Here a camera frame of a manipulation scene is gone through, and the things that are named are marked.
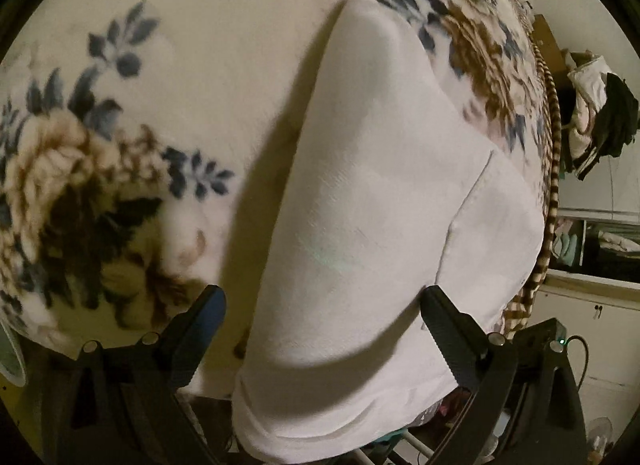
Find white pants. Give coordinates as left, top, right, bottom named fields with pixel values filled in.
left=232, top=0, right=544, bottom=464

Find white wardrobe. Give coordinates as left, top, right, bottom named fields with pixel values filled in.
left=532, top=158, right=639, bottom=433

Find teal plastic rack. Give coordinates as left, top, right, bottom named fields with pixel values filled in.
left=345, top=428, right=435, bottom=465

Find floral fleece blanket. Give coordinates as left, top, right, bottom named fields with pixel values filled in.
left=1, top=0, right=552, bottom=399

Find white clothes on chair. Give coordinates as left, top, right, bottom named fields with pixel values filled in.
left=567, top=55, right=611, bottom=165

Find cardboard box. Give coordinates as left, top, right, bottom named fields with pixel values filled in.
left=533, top=14, right=570, bottom=87

